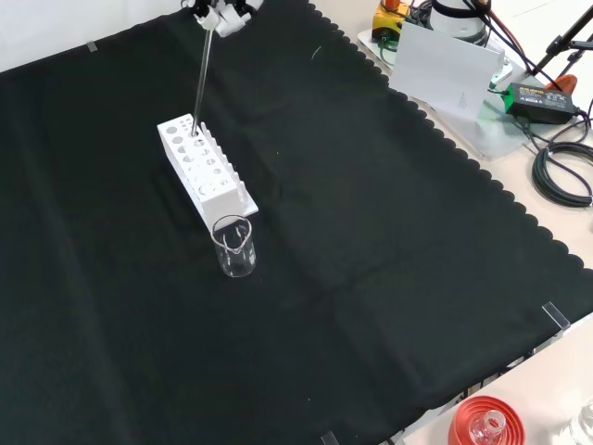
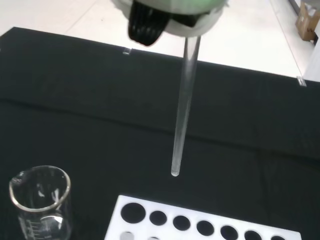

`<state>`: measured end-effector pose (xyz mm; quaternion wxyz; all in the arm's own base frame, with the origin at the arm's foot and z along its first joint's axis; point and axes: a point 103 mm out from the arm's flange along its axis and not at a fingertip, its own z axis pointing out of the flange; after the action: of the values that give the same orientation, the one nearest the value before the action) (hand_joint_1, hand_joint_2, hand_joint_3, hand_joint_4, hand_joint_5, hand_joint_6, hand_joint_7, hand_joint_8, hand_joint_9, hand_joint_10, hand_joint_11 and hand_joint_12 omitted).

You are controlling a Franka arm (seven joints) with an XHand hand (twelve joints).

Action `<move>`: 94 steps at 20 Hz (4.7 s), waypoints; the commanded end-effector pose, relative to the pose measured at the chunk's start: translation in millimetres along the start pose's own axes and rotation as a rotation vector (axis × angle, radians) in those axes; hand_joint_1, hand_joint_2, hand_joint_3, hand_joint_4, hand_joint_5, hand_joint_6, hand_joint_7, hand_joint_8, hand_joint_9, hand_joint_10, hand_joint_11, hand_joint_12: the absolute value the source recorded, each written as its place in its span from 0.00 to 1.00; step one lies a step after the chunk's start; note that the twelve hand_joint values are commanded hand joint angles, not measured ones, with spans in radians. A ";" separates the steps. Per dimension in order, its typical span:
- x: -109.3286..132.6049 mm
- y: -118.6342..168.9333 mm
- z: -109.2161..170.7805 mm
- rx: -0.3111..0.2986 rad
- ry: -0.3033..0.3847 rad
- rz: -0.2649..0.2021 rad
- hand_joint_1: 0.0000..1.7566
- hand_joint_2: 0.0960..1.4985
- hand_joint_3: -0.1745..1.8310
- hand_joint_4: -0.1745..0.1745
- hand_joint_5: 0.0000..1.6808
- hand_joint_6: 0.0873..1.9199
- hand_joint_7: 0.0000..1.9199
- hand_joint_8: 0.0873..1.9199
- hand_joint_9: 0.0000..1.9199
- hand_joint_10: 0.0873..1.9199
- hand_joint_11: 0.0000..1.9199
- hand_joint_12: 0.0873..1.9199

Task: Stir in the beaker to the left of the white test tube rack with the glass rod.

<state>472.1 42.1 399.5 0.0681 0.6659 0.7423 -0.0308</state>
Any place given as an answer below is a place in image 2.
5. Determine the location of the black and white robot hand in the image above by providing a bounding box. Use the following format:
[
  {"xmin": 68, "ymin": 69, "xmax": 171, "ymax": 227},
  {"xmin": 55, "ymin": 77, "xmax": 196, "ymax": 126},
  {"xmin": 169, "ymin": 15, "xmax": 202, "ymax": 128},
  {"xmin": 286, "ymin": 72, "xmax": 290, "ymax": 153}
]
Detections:
[{"xmin": 111, "ymin": 0, "xmax": 230, "ymax": 47}]

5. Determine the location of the white test tube rack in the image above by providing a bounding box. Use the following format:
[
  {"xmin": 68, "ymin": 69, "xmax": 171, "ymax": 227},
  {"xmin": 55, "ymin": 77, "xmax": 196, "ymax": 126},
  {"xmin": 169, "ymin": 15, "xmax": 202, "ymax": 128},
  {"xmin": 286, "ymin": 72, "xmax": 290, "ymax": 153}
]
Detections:
[{"xmin": 103, "ymin": 194, "xmax": 302, "ymax": 240}]

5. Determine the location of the black bench cloth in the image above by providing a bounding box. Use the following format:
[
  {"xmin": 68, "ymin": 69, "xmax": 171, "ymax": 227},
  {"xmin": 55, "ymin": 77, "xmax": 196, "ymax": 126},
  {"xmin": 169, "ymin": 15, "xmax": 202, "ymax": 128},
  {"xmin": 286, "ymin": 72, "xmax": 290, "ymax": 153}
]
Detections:
[{"xmin": 0, "ymin": 26, "xmax": 320, "ymax": 240}]

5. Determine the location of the brown cardboard box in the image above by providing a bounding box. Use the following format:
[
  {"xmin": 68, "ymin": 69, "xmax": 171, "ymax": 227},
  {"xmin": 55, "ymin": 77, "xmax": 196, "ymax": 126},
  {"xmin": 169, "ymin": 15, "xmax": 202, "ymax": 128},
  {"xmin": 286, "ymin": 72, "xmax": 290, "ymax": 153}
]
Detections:
[{"xmin": 294, "ymin": 1, "xmax": 320, "ymax": 46}]

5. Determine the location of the clear glass beaker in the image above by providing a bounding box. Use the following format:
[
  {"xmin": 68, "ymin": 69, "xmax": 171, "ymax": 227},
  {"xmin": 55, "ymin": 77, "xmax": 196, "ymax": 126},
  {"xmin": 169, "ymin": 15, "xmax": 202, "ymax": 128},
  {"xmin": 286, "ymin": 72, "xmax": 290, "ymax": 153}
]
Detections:
[{"xmin": 8, "ymin": 164, "xmax": 73, "ymax": 240}]

